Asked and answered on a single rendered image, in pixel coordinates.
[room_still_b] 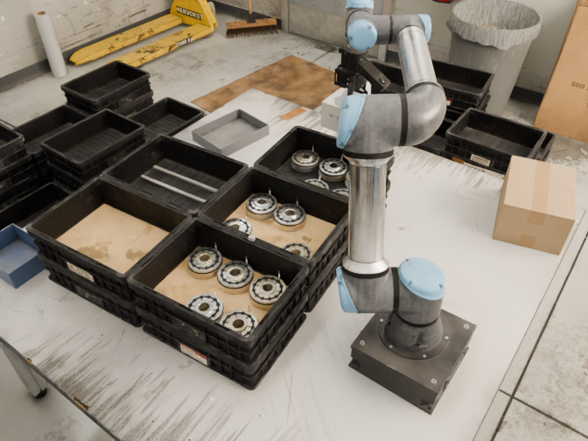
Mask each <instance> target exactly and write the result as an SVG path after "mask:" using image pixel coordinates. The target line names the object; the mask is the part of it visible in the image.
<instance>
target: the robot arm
mask: <svg viewBox="0 0 588 441"><path fill-rule="evenodd" d="M373 5H374V0H347V2H346V28H345V44H344V45H343V46H342V47H341V48H339V53H341V64H340V65H338V67H337V68H335V75H334V85H337V86H340V87H341V88H346V89H345V90H344V92H343V95H342V96H337V97H335V98H334V103H335V104H336V105H338V106H339V107H340V112H339V123H338V131H337V147H339V148H341V149H343V156H344V157H345V158H346V159H347V160H348V161H349V213H348V255H347V256H346V257H345V258H344V259H343V260H342V266H339V267H338V268H337V269H336V273H337V281H338V289H339V301H340V305H341V309H342V310H343V311H344V312H347V313H358V314H361V313H388V316H387V318H386V325H385V331H386V334H387V336H388V338H389V339H390V341H391V342H392V343H393V344H394V345H396V346H397V347H399V348H401V349H402V350H405V351H408V352H412V353H424V352H427V351H430V350H431V349H433V348H435V347H436V346H437V345H438V344H439V342H440V341H441V339H442V335H443V324H442V321H441V318H440V315H439V314H440V311H441V306H442V303H443V298H444V295H445V285H446V278H445V273H444V272H443V271H442V269H441V268H440V267H439V266H438V265H436V264H435V263H434V262H433V261H431V260H428V259H426V258H422V257H410V258H407V259H406V260H405V261H403V262H402V263H401V264H400V265H399V267H389V260H388V259H387V258H386V257H385V256H383V247H384V222H385V198H386V173H387V162H388V161H389V160H390V159H391V158H392V157H393V156H394V148H395V147H403V146H413V145H417V144H420V143H422V142H423V141H425V140H427V139H428V138H429V137H431V136H432V135H433V134H434V133H435V132H436V131H437V129H438V128H439V126H440V124H441V123H442V121H443V120H444V117H445V112H446V97H445V91H444V90H443V88H442V87H441V86H440V85H439V84H438V83H437V79H436V76H435V73H434V69H433V65H432V62H431V56H430V53H429V49H428V46H427V42H429V40H430V37H431V18H430V16H428V15H422V14H413V15H379V16H373V8H374V6H373ZM373 45H397V51H398V55H399V60H400V65H401V69H402V78H403V84H404V88H405V93H404V94H371V85H372V86H373V87H374V88H375V89H376V90H377V91H378V92H382V91H383V90H384V89H386V88H387V87H388V86H389V84H390V80H389V79H388V78H387V77H386V76H385V75H384V74H383V73H381V72H380V71H379V70H378V69H377V68H376V67H375V66H374V65H373V64H372V63H371V62H370V61H369V60H368V59H367V58H366V57H367V56H368V50H369V48H371V47H372V46H373ZM336 74H337V81H336ZM355 90H357V91H359V90H361V91H362V92H364V94H355V92H354V91H355Z"/></svg>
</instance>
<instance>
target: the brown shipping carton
mask: <svg viewBox="0 0 588 441"><path fill-rule="evenodd" d="M576 181H577V169H576V168H572V167H568V166H563V165H559V164H551V163H546V162H543V161H538V160H534V159H529V158H525V157H517V156H512V157H511V160H510V163H509V166H508V168H507V173H506V176H505V178H504V181H503V184H502V187H501V189H500V198H499V204H498V208H497V214H496V218H495V223H494V228H493V237H492V239H494V240H497V241H501V242H507V243H511V244H514V245H518V246H522V247H525V248H529V249H535V250H539V251H542V252H546V253H550V254H553V255H557V256H559V255H560V253H561V251H562V249H563V247H564V244H565V242H566V240H567V238H568V236H569V234H570V232H571V229H572V227H573V225H574V223H575V221H576Z"/></svg>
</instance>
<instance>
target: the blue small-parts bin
mask: <svg viewBox="0 0 588 441"><path fill-rule="evenodd" d="M34 240H35V239H34V238H32V237H30V236H29V235H28V233H27V232H26V231H24V230H23V229H22V228H20V227H18V226H17V225H15V224H14V223H12V224H10V225H9V226H8V227H6V228H4V229H2V230H1V231H0V278H1V279H3V280H4V281H5V282H6V283H7V284H9V285H11V286H12V287H13V288H15V289H17V288H19V287H20V286H21V285H23V284H25V283H26V282H28V281H29V280H30V279H32V278H33V277H35V276H36V275H37V274H38V273H40V272H41V271H43V270H44V269H45V266H46V264H44V263H42V262H41V261H40V260H39V257H38V251H39V246H38V245H36V244H34V243H33V242H34Z"/></svg>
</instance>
